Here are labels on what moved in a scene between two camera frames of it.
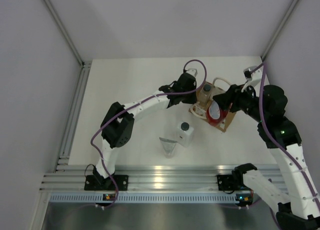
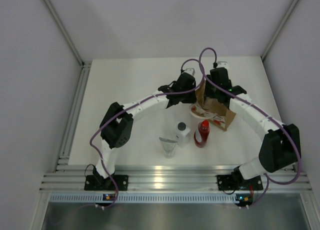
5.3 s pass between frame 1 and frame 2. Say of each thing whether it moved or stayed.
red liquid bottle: moved
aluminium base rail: stayed
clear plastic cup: stayed
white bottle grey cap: moved
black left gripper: stayed
